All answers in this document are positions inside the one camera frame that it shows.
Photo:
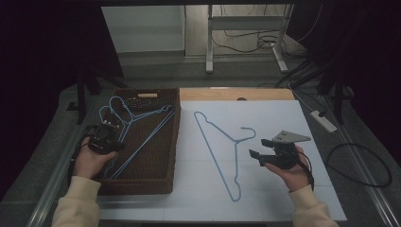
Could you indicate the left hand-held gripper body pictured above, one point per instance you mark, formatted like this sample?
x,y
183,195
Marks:
x,y
104,140

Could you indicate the person's left hand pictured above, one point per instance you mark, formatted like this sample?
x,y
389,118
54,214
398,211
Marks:
x,y
88,164

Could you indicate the metal frame rail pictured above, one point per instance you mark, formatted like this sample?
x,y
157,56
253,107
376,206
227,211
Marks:
x,y
369,186
53,186

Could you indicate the white power strip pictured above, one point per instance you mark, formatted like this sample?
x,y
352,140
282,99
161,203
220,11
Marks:
x,y
324,123

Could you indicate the white metal desk frame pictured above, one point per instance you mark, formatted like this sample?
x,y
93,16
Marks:
x,y
246,22

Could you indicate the dark curtain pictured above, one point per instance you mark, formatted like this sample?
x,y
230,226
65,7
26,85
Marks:
x,y
41,63
372,63

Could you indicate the person's right hand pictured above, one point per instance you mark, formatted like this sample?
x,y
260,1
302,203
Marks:
x,y
298,178

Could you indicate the white cabinet panel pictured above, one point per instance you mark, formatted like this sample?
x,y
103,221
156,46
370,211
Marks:
x,y
142,28

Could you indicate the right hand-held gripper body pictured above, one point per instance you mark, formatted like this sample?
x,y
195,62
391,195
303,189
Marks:
x,y
283,157

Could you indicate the black metal stand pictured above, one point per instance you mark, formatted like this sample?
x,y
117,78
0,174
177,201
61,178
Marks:
x,y
81,94
339,101

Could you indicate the brown woven basket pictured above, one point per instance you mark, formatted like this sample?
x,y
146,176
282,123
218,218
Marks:
x,y
157,157

